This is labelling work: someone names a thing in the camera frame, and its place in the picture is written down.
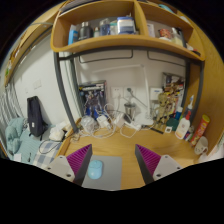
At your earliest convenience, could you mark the white desk lamp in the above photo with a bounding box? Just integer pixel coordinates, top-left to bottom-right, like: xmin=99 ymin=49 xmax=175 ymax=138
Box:
xmin=99 ymin=63 xmax=156 ymax=128

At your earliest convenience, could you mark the light blue computer mouse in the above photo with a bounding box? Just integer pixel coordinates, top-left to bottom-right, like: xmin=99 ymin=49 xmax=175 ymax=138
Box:
xmin=87 ymin=159 xmax=104 ymax=181

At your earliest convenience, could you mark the robot model kit box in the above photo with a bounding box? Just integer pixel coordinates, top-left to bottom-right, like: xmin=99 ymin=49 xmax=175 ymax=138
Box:
xmin=78 ymin=79 xmax=108 ymax=119

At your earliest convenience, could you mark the teal blanket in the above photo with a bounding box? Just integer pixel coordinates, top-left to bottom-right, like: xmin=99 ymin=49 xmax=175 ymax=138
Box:
xmin=4 ymin=117 xmax=29 ymax=156

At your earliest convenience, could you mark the grey metal frame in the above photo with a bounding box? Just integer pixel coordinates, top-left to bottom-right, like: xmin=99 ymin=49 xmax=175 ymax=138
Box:
xmin=53 ymin=46 xmax=205 ymax=134

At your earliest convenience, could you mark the dark green box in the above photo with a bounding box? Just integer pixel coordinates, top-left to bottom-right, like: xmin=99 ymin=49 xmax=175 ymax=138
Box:
xmin=166 ymin=117 xmax=181 ymax=132

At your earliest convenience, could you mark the white printed mug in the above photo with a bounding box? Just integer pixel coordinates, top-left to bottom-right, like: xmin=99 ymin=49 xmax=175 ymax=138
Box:
xmin=193 ymin=135 xmax=210 ymax=156

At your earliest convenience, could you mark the blue bottle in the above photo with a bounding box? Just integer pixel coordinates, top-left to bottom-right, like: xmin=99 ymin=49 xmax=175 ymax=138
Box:
xmin=174 ymin=106 xmax=184 ymax=120

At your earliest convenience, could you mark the white wall socket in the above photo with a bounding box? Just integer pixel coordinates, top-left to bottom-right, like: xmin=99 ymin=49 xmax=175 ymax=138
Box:
xmin=110 ymin=86 xmax=125 ymax=100

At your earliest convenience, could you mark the white lotion pump bottle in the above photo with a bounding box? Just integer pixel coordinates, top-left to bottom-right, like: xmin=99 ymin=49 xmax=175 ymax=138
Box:
xmin=174 ymin=111 xmax=192 ymax=140

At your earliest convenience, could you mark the checked blue white cloth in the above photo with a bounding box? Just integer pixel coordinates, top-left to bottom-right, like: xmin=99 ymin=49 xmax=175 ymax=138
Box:
xmin=33 ymin=139 xmax=63 ymax=168

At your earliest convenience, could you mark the black bag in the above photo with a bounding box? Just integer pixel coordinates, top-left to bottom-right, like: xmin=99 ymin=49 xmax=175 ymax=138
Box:
xmin=26 ymin=95 xmax=48 ymax=138

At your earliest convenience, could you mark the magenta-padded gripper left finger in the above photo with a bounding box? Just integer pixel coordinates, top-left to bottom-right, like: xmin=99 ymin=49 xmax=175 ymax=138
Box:
xmin=44 ymin=143 xmax=94 ymax=187

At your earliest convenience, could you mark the red yellow chips can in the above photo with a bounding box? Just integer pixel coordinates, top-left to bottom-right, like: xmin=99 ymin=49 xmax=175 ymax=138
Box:
xmin=189 ymin=114 xmax=211 ymax=147

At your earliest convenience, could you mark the white power adapter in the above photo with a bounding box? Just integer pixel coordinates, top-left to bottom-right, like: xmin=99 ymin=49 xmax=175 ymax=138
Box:
xmin=96 ymin=114 xmax=111 ymax=129

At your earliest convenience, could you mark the clear plastic bag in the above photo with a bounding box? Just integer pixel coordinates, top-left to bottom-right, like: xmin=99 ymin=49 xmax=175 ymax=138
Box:
xmin=79 ymin=115 xmax=98 ymax=134

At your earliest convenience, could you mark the metal cup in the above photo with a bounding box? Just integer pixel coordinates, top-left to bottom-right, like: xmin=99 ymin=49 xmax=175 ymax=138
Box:
xmin=123 ymin=102 xmax=137 ymax=123

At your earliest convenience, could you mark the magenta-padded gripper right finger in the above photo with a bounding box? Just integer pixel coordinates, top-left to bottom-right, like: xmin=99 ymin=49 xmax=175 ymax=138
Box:
xmin=134 ymin=143 xmax=184 ymax=185

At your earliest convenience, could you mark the wooden shelf unit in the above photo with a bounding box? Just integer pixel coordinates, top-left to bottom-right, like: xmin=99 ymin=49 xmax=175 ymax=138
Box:
xmin=49 ymin=0 xmax=206 ymax=63

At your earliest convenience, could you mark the white crumpled cloth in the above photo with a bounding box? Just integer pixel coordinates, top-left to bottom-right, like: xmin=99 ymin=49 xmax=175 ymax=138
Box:
xmin=49 ymin=121 xmax=71 ymax=141

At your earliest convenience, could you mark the grey mouse pad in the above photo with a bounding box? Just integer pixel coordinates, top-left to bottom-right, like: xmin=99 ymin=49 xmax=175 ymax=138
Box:
xmin=81 ymin=154 xmax=123 ymax=192

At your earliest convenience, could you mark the white cable bundle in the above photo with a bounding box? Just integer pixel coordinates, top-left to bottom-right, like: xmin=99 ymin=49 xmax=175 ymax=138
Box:
xmin=71 ymin=103 xmax=143 ymax=141

